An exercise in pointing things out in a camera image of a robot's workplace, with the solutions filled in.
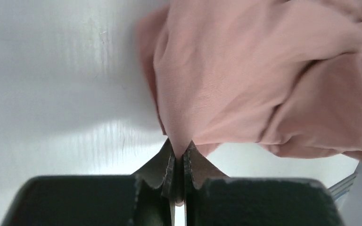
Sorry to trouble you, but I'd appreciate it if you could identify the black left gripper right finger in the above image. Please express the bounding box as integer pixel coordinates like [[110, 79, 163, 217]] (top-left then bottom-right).
[[182, 142, 228, 226]]

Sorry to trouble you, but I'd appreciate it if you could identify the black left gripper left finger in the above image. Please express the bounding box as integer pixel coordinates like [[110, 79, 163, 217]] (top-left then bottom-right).
[[133, 140, 176, 226]]

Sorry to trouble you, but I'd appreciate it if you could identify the dusty pink graphic t-shirt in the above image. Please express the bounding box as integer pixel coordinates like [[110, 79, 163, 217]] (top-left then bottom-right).
[[137, 0, 362, 161]]

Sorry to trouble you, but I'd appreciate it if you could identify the aluminium frame rail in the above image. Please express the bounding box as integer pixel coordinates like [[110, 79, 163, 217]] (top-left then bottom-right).
[[329, 172, 357, 201]]

